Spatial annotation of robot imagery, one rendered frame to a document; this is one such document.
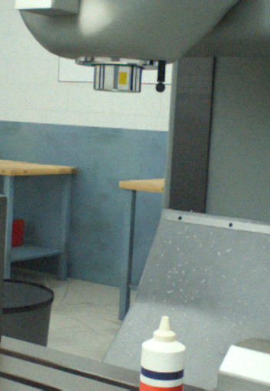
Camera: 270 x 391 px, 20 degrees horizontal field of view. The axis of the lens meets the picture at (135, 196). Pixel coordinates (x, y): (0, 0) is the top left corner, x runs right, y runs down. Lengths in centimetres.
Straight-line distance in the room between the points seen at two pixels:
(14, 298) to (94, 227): 305
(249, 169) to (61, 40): 47
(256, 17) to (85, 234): 531
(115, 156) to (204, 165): 475
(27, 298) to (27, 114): 358
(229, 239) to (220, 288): 7
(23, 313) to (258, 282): 164
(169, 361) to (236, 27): 35
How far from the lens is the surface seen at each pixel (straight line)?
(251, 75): 112
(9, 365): 93
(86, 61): 75
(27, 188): 642
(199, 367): 104
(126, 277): 493
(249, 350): 65
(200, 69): 115
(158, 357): 72
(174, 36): 73
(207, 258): 111
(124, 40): 70
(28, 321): 266
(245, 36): 83
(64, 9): 68
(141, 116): 577
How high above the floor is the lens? 125
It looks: 5 degrees down
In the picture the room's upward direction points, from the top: 3 degrees clockwise
